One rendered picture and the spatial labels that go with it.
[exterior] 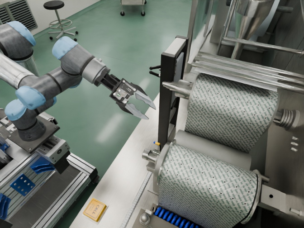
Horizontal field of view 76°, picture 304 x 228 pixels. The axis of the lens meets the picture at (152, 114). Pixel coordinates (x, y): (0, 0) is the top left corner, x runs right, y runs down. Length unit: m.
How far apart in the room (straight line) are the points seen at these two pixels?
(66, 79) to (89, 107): 1.94
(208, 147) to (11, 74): 0.69
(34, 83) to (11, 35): 0.37
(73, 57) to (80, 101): 2.14
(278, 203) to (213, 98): 0.32
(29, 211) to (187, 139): 1.47
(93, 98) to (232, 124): 2.27
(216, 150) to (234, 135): 0.08
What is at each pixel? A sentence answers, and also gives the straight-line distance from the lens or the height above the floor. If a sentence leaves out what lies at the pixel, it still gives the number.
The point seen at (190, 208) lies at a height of 1.14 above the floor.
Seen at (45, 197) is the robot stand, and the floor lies 0.21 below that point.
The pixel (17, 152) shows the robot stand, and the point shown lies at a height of 0.73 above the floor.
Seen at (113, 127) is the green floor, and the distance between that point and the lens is 2.33.
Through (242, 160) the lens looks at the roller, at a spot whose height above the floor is 1.23.
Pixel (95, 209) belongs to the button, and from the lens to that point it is 0.93.
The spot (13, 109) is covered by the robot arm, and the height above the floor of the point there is 1.04.
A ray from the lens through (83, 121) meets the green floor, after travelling 2.49.
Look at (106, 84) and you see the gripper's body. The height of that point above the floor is 1.41.
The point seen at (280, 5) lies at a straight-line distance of 1.32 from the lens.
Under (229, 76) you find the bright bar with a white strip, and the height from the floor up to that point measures 1.44.
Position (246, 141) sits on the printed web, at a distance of 0.72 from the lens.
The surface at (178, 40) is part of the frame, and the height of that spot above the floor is 1.44.
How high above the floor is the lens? 1.79
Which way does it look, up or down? 48 degrees down
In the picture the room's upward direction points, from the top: straight up
